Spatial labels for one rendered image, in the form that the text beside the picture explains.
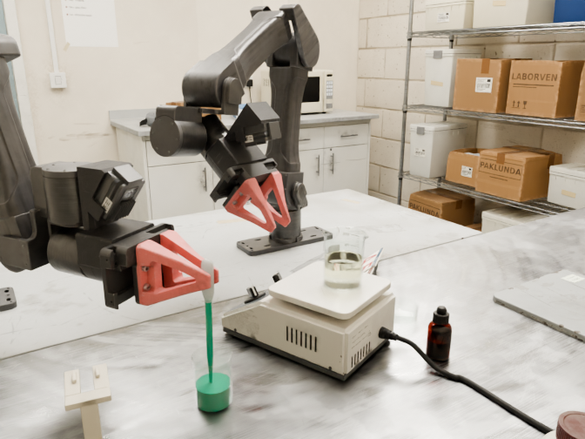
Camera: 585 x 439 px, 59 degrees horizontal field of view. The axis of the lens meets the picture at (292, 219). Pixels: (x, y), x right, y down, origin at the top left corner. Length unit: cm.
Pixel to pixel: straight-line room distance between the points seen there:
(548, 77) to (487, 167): 54
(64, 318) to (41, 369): 13
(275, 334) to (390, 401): 16
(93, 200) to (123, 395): 22
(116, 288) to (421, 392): 36
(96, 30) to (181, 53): 54
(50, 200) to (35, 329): 26
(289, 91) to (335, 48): 328
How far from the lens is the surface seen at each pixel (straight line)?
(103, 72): 349
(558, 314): 85
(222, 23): 376
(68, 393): 43
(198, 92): 80
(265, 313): 66
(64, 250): 62
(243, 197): 75
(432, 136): 322
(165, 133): 74
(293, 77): 98
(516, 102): 296
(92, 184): 56
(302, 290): 64
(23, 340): 80
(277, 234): 103
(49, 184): 60
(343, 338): 60
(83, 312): 84
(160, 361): 69
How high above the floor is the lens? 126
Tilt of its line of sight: 17 degrees down
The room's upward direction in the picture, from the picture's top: straight up
